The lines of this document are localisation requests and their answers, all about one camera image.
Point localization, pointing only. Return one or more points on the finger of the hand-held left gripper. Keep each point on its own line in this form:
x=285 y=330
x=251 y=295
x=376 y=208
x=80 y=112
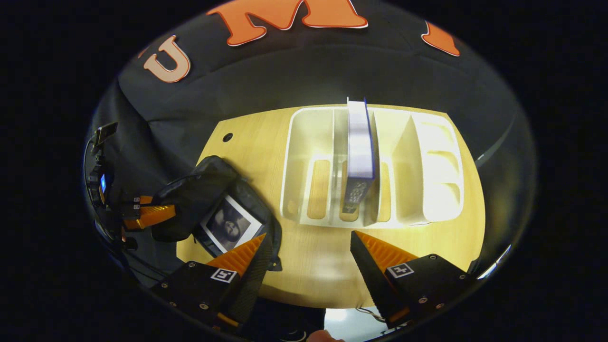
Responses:
x=152 y=216
x=137 y=203

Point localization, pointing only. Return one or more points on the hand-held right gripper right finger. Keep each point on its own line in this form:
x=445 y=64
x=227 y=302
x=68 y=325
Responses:
x=368 y=275

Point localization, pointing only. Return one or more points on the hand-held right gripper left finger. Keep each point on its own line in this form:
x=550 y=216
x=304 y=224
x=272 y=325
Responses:
x=251 y=280

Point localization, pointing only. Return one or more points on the black schoolbag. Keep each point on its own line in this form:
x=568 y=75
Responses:
x=190 y=194

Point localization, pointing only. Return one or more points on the portrait cover book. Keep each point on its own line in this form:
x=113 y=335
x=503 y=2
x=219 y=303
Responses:
x=230 y=225

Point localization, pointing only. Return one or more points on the white plastic bookshelf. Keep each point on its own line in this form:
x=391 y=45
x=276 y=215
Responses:
x=427 y=190

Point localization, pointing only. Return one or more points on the dark blue spine book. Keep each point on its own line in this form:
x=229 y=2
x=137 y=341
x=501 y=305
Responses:
x=359 y=142

